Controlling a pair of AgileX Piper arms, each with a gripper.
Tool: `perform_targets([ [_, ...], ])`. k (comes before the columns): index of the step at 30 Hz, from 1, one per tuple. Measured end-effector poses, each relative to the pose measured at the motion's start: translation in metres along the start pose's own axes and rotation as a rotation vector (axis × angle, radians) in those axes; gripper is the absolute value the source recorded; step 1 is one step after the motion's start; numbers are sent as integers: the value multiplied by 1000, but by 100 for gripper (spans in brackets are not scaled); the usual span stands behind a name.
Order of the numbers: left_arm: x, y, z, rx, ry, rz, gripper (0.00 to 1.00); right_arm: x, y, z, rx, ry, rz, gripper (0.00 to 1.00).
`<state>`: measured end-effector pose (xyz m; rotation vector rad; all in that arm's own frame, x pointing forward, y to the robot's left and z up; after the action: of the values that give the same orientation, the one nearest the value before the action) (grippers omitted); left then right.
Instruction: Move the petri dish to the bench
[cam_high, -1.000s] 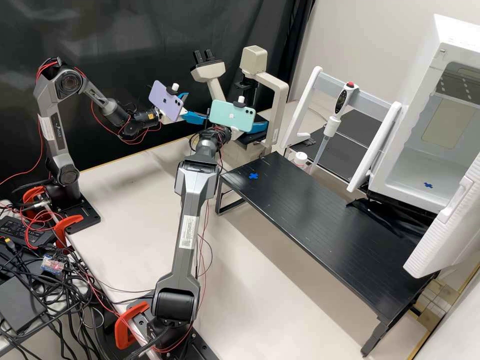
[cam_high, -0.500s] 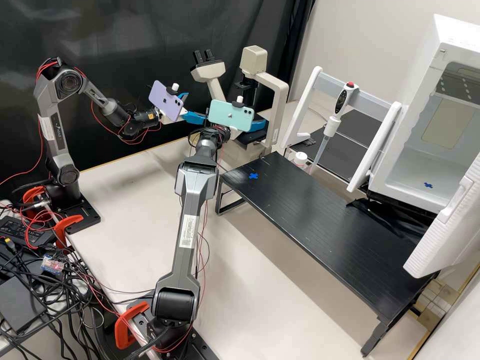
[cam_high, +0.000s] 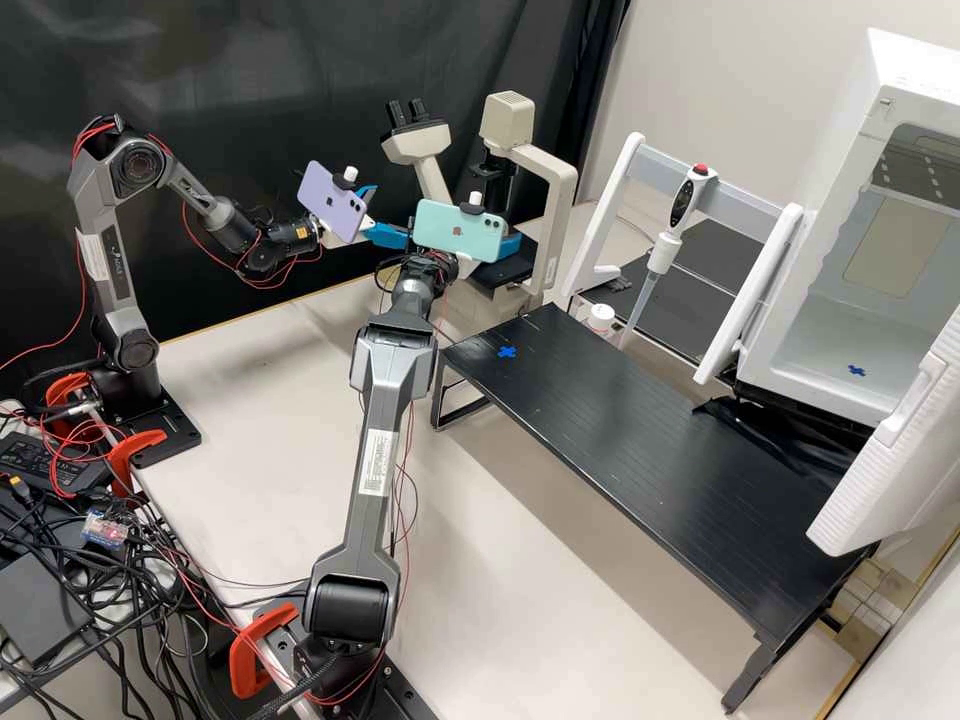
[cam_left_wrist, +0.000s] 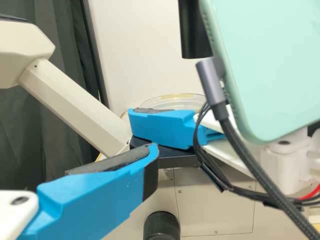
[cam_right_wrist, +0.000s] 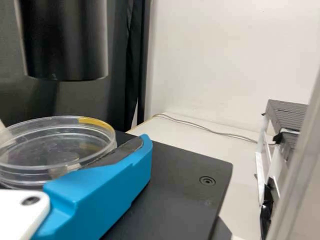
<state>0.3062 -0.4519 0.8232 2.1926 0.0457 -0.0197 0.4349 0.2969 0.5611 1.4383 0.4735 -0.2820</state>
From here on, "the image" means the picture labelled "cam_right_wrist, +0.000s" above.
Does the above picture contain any petri dish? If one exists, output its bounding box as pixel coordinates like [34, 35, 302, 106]
[0, 115, 118, 190]

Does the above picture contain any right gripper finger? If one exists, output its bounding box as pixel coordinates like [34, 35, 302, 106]
[32, 133, 154, 240]

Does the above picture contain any grey cable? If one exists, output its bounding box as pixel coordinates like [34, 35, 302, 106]
[151, 113, 259, 144]

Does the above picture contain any white pipette stand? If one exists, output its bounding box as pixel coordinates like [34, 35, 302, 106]
[253, 116, 289, 207]

